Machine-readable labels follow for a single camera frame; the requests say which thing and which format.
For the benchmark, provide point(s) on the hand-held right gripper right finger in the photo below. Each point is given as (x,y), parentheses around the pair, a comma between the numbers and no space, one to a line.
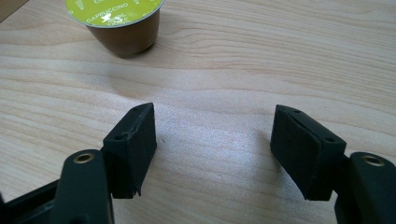
(306,152)

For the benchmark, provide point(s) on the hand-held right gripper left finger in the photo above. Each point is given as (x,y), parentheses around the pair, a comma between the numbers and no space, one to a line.
(132,152)

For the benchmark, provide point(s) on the green lid coffee capsule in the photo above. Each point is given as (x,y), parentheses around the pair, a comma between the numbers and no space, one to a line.
(124,28)

